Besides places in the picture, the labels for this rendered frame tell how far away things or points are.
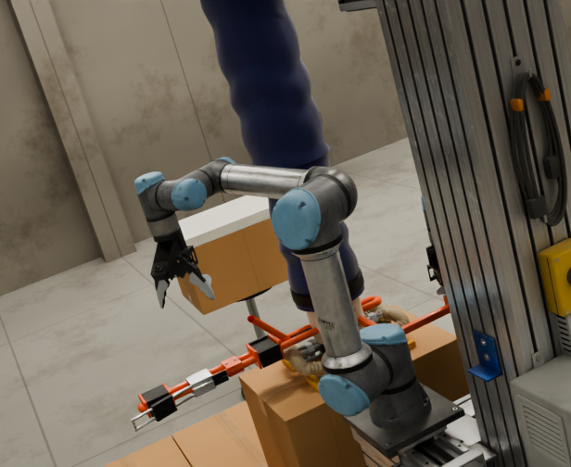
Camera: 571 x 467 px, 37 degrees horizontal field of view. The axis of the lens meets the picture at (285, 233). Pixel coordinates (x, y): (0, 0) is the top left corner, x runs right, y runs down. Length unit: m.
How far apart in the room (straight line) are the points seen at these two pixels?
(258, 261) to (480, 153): 2.78
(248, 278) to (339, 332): 2.47
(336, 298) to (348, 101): 7.36
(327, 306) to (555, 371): 0.49
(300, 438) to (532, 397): 0.92
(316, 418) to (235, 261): 1.91
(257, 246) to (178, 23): 4.46
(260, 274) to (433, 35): 2.83
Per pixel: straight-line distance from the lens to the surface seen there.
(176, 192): 2.04
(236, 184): 2.07
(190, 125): 8.49
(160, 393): 2.51
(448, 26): 1.61
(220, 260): 4.26
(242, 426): 3.35
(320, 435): 2.52
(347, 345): 1.90
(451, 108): 1.68
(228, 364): 2.55
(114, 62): 8.29
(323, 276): 1.83
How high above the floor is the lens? 2.13
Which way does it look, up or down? 17 degrees down
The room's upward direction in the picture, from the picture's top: 16 degrees counter-clockwise
